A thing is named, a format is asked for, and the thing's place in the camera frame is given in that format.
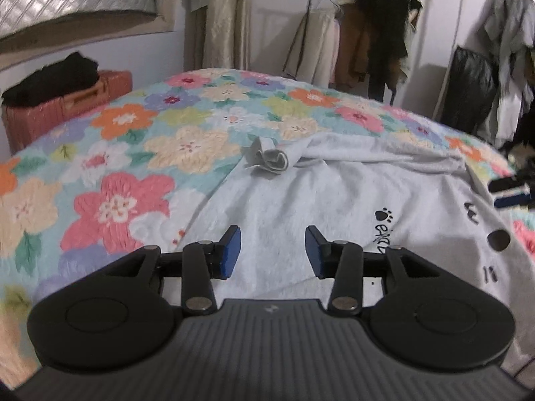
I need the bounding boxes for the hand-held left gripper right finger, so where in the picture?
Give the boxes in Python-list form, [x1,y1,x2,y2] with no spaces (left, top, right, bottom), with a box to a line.
[305,226,444,316]

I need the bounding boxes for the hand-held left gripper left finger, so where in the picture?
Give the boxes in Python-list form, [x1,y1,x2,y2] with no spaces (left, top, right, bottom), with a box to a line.
[100,226,242,316]

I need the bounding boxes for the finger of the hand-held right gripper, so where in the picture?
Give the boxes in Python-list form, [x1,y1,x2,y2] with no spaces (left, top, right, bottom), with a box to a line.
[493,193,535,210]
[487,177,531,195]

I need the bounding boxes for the light grey printed t-shirt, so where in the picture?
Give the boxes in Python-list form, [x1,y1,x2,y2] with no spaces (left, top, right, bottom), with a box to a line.
[178,131,535,305]

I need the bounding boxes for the white clothes rack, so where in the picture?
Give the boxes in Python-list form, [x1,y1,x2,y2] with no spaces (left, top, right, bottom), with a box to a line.
[430,0,535,122]

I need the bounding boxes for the folded black clothes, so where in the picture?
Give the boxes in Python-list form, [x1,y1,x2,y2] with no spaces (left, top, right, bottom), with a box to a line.
[2,52,101,107]

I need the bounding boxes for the white hanging garment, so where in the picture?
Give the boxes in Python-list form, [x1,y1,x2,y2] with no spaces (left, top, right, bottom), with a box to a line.
[495,86,525,145]

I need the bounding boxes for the black garment bag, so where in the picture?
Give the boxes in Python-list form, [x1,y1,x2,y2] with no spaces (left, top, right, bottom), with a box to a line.
[441,46,500,136]

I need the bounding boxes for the floral quilted bedspread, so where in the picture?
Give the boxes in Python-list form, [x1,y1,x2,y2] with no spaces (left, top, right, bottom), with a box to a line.
[0,67,535,385]

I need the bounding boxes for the grey knit hanging garment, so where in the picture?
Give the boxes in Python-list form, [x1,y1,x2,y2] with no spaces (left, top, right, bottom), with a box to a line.
[476,0,535,68]

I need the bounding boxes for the cream hanging garment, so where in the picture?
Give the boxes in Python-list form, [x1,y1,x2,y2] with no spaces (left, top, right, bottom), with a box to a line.
[284,10,331,82]

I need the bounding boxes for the pink hanging garment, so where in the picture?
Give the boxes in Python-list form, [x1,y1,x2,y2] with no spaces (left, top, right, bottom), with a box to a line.
[324,17,341,86]

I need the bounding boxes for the black hanging garment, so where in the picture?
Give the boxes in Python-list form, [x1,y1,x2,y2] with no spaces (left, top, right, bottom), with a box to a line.
[347,0,423,103]

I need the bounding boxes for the brown hanging garment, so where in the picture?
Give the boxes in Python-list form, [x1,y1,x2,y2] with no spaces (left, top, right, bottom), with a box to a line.
[334,2,372,88]

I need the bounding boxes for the pink-brown hard suitcase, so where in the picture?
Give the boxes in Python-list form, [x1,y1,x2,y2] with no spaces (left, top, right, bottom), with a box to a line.
[1,70,133,155]

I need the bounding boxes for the beige satin curtain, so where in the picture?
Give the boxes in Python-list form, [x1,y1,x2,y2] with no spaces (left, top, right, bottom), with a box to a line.
[186,0,253,72]

